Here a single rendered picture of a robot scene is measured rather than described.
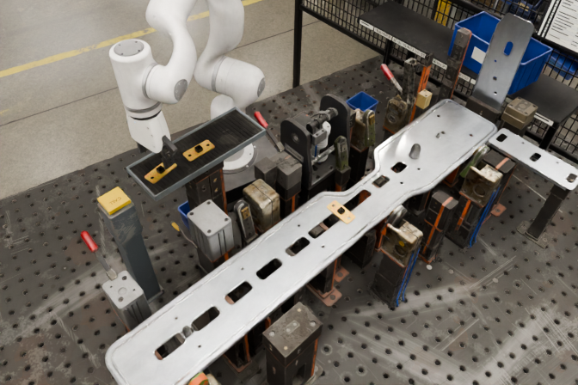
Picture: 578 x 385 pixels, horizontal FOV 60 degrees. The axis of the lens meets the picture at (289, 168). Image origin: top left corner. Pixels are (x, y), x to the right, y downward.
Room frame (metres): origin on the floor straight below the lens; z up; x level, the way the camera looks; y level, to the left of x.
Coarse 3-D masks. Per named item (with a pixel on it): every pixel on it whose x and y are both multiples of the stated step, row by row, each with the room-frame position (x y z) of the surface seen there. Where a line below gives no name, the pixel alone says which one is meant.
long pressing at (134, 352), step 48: (384, 144) 1.16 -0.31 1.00; (432, 144) 1.17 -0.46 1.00; (480, 144) 1.18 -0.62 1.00; (336, 192) 0.96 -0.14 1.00; (384, 192) 0.96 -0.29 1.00; (288, 240) 0.79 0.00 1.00; (336, 240) 0.79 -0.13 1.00; (192, 288) 0.63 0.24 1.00; (288, 288) 0.64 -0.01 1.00; (144, 336) 0.51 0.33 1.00; (192, 336) 0.51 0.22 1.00; (240, 336) 0.51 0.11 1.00; (144, 384) 0.40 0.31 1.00
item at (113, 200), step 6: (108, 192) 0.81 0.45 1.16; (114, 192) 0.81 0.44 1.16; (120, 192) 0.81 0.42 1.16; (102, 198) 0.79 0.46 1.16; (108, 198) 0.79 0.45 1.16; (114, 198) 0.79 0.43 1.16; (120, 198) 0.79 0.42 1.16; (126, 198) 0.79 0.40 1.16; (102, 204) 0.77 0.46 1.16; (108, 204) 0.77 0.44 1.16; (114, 204) 0.77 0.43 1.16; (120, 204) 0.77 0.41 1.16; (126, 204) 0.78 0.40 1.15; (108, 210) 0.75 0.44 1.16; (114, 210) 0.76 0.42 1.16
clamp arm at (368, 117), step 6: (366, 114) 1.19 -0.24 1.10; (372, 114) 1.20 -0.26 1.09; (366, 120) 1.19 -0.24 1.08; (372, 120) 1.19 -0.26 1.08; (366, 126) 1.18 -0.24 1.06; (372, 126) 1.20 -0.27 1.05; (366, 132) 1.18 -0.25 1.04; (372, 132) 1.19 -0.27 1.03; (366, 138) 1.18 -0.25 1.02; (372, 138) 1.19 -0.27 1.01; (366, 144) 1.17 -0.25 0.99
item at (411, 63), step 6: (408, 60) 1.33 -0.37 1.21; (414, 60) 1.33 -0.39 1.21; (408, 66) 1.31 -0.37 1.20; (414, 66) 1.31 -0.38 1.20; (420, 66) 1.30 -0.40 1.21; (408, 72) 1.31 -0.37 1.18; (414, 72) 1.32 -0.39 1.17; (408, 78) 1.30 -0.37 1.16; (414, 78) 1.32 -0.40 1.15; (408, 84) 1.30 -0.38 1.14; (414, 84) 1.32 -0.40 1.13; (408, 90) 1.30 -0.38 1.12; (402, 96) 1.31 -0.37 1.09; (408, 96) 1.30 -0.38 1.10
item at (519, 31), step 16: (512, 16) 1.40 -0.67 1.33; (496, 32) 1.42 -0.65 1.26; (512, 32) 1.39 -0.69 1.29; (528, 32) 1.35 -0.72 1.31; (496, 48) 1.41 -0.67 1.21; (512, 48) 1.37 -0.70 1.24; (496, 64) 1.39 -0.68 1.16; (512, 64) 1.36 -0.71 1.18; (480, 80) 1.42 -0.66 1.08; (496, 80) 1.38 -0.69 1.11; (512, 80) 1.34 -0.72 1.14; (480, 96) 1.40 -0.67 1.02; (496, 96) 1.36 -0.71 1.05
